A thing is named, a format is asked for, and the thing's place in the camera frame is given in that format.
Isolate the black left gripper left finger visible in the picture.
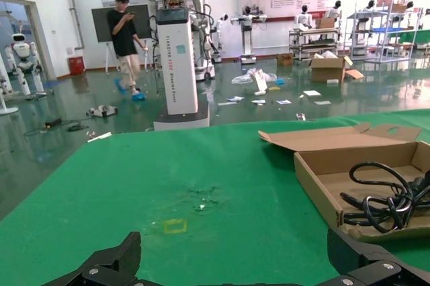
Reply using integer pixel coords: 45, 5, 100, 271
42, 231, 142, 286

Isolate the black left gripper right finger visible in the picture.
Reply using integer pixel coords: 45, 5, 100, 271
321, 227, 430, 286

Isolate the black power cable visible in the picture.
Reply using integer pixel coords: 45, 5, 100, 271
339, 161, 430, 233

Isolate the open brown cardboard box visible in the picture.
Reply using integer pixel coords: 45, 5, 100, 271
257, 123, 430, 242

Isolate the green tablecloth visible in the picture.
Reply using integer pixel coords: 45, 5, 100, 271
0, 107, 430, 286

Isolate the white plastic strip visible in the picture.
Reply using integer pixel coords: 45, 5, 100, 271
87, 132, 113, 143

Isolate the white floor device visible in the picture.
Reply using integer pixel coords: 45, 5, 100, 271
86, 104, 118, 119

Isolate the large open brown carton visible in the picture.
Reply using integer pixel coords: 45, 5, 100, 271
310, 54, 353, 83

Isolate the red bin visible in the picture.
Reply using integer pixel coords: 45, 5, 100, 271
69, 56, 85, 75

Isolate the white tower robot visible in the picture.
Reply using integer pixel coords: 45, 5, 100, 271
146, 0, 212, 132

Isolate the white paper bag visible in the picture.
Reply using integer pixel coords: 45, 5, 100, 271
250, 69, 269, 96

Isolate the white wheeled robot with arms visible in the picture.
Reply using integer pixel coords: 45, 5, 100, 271
194, 13, 216, 82

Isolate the clear plastic bag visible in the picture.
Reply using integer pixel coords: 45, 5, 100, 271
231, 67, 278, 85

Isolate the person with beige trousers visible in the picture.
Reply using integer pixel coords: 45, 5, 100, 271
107, 0, 148, 102

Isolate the metal shelf rack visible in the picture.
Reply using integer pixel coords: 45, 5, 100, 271
345, 3, 424, 64

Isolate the green covered table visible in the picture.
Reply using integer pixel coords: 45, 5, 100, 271
399, 29, 430, 52

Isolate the white humanoid robot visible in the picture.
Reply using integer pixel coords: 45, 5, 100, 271
5, 33, 48, 97

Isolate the grey rack table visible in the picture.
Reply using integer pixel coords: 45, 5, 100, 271
288, 27, 340, 61

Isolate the dark display board on stand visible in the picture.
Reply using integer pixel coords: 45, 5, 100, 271
91, 3, 153, 74

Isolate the closed brown carton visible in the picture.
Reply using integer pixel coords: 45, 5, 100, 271
314, 17, 336, 30

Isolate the white robot on wheeled base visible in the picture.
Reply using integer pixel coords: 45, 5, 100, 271
211, 13, 230, 64

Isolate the white robot with spread arms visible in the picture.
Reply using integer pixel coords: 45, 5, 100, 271
230, 5, 269, 65

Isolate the white hoist frame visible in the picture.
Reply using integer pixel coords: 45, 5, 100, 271
0, 10, 16, 95

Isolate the grey wall pipe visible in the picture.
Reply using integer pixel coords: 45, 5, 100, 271
63, 0, 85, 50

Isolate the grey door frame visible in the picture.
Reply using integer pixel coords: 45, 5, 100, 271
0, 0, 56, 81

